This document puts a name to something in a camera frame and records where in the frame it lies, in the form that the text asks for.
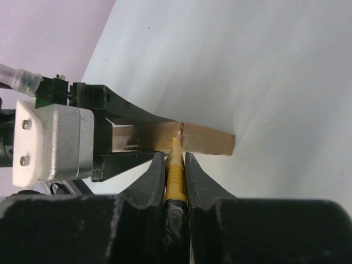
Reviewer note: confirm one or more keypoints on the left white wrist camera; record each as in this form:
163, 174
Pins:
51, 143

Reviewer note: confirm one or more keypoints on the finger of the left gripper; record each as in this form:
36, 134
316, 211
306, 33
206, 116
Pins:
107, 104
107, 166

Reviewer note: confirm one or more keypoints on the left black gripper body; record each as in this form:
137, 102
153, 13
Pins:
58, 91

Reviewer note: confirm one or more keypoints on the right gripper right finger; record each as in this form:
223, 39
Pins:
203, 191

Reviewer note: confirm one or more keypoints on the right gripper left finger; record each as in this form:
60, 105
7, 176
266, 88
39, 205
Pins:
148, 190

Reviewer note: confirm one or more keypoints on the brown cardboard express box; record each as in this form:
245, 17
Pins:
158, 137

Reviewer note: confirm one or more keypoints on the yellow utility knife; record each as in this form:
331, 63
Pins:
175, 200

